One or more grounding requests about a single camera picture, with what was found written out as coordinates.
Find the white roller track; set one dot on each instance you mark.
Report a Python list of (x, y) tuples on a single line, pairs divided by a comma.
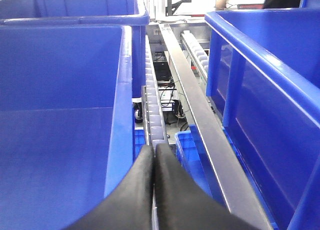
[(153, 118), (198, 55)]

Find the steel divider rail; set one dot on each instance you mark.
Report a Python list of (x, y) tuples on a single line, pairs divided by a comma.
[(236, 190)]

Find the large blue plastic bin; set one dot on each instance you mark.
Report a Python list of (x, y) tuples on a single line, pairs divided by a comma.
[(65, 107)]

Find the small blue crate below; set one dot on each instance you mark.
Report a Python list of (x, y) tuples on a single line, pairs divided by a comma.
[(193, 158)]

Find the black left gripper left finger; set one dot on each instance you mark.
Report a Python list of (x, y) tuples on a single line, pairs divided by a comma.
[(129, 205)]

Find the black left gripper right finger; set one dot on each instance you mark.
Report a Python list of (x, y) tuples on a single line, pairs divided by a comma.
[(182, 204)]

